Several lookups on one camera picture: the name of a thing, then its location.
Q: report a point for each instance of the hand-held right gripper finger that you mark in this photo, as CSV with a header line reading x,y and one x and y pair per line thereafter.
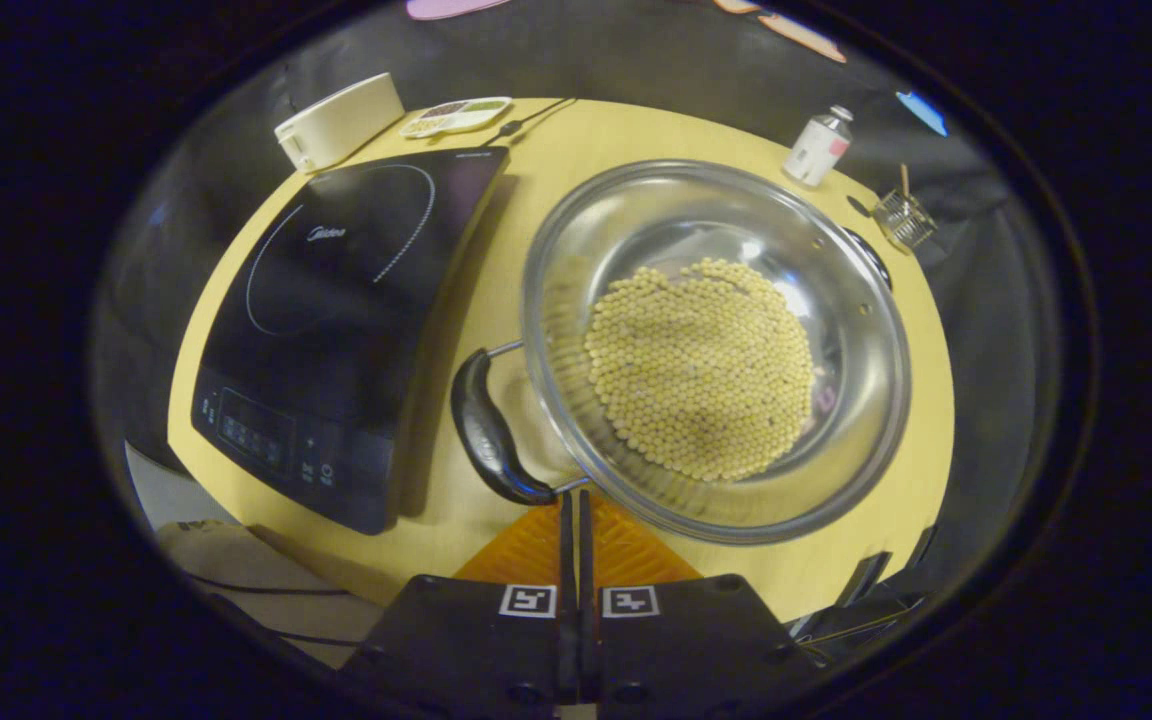
x,y
586,560
567,560

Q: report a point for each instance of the black induction cooktop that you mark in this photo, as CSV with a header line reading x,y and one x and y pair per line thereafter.
x,y
336,330

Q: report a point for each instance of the stainless steel pot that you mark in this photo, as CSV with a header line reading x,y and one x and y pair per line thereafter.
x,y
636,220

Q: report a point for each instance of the pile of yellow soybeans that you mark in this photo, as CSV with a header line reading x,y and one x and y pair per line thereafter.
x,y
701,370

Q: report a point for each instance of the small black disc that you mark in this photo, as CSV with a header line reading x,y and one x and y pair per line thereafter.
x,y
859,206

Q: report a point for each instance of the white divided tray of beans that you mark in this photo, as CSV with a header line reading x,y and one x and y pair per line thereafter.
x,y
456,116

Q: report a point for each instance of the small clear white-label bottle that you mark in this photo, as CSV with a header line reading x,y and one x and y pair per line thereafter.
x,y
818,150

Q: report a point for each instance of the white toaster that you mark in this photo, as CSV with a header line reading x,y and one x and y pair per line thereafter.
x,y
341,122

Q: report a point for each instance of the black metal frame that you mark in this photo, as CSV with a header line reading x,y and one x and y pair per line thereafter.
x,y
861,580

